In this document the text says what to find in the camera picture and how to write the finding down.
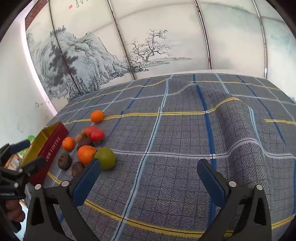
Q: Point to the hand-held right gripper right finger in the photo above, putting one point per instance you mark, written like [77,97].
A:
[211,180]

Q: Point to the small light brown fruit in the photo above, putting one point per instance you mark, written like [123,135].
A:
[79,138]

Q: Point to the wooden chair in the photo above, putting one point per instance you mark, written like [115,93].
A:
[12,162]

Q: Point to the dark brown round fruit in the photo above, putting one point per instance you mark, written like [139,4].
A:
[64,161]
[77,168]
[84,143]

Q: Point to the ink landscape wall painting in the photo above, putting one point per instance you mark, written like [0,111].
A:
[92,58]

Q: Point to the person's left hand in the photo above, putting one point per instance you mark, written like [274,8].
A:
[15,209]

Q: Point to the small orange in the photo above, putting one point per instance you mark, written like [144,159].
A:
[68,143]
[97,116]

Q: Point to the large orange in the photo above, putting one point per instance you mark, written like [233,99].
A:
[86,154]

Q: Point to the red tomato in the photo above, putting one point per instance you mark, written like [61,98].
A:
[96,134]

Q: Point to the green round fruit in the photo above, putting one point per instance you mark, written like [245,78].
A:
[106,157]

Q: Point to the green tissue pack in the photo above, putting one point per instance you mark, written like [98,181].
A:
[31,138]

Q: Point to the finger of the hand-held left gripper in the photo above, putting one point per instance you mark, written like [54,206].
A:
[32,164]
[20,144]

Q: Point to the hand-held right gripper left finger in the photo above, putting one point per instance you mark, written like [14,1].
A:
[87,180]

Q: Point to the red and gold tin box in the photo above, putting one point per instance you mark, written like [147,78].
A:
[52,148]

